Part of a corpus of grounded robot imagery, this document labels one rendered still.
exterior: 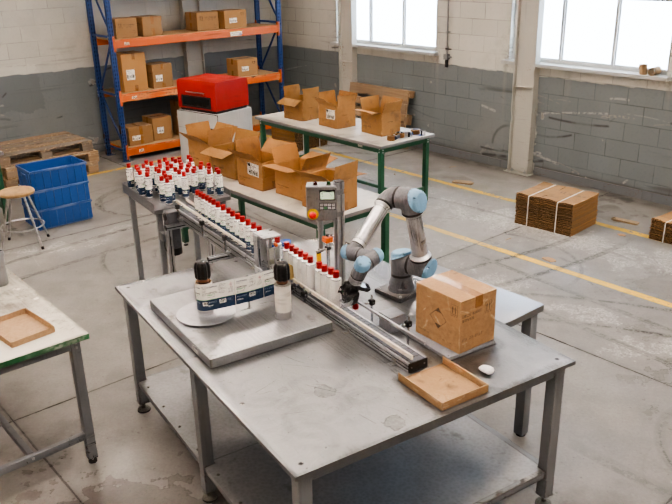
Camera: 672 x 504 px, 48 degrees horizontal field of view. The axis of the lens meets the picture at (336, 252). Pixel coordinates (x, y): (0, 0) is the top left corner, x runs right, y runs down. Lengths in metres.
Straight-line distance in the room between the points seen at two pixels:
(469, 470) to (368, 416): 0.91
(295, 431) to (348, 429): 0.21
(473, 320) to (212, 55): 9.27
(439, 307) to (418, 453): 0.83
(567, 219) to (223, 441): 4.58
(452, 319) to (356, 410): 0.68
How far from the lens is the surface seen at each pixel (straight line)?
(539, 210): 7.85
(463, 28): 10.23
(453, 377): 3.49
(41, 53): 11.17
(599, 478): 4.42
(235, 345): 3.69
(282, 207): 5.93
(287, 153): 6.34
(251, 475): 3.94
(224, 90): 9.34
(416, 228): 3.96
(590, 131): 9.28
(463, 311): 3.56
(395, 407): 3.28
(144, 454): 4.58
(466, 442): 4.16
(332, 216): 4.04
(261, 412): 3.27
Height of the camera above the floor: 2.61
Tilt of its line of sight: 21 degrees down
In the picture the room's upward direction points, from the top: 1 degrees counter-clockwise
